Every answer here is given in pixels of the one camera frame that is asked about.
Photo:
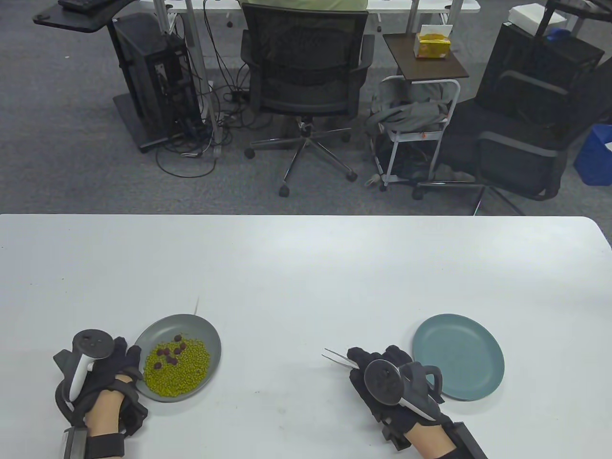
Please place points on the yellow tissue box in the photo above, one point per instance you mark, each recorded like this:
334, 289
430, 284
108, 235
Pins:
432, 47

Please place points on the person's left forearm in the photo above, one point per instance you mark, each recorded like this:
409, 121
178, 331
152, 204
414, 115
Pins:
103, 424

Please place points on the black right wrist device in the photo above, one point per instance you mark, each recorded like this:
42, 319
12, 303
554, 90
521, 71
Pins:
471, 442

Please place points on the white box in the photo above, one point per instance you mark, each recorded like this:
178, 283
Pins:
526, 14

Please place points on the black mesh office chair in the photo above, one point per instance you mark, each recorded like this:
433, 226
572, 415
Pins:
306, 62

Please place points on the black desk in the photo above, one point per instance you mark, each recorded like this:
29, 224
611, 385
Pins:
593, 7

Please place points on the white and black controller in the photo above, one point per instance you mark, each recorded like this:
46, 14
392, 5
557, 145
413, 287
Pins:
91, 342
382, 382

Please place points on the person's left hand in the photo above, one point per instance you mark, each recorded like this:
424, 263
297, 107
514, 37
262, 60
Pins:
119, 358

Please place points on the blue bin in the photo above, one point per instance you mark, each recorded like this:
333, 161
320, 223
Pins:
593, 158

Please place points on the black computer tower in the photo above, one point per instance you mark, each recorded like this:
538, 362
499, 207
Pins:
143, 62

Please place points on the metal tweezers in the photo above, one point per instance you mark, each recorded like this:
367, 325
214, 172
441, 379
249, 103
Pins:
351, 364

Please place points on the teal plate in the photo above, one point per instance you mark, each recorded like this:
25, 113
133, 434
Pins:
464, 354

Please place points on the black reclining chair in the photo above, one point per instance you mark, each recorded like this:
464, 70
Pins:
516, 143

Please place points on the black rolling stand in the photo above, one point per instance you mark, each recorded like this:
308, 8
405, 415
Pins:
71, 19

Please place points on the pile of green beans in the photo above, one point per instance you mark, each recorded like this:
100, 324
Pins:
181, 373

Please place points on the person's right forearm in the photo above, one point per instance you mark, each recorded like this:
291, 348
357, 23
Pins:
432, 442

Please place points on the person's right hand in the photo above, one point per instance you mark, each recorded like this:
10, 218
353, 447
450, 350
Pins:
382, 356

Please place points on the dark red beans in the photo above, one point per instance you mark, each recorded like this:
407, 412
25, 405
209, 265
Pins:
177, 350

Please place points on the brown side table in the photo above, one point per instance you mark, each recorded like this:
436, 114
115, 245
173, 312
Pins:
430, 67

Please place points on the black bag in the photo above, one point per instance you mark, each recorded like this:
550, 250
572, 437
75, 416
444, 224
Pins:
406, 162

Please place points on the grey plate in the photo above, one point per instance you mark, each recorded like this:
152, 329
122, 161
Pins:
191, 327

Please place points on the grey slippers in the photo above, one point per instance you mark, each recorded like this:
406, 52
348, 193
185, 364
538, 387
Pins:
454, 174

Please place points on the white metal cart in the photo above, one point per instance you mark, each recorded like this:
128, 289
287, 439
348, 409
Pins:
416, 136

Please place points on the grey jacket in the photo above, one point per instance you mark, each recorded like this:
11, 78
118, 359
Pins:
416, 112

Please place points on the black keyboard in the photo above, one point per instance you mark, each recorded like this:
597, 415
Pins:
79, 4

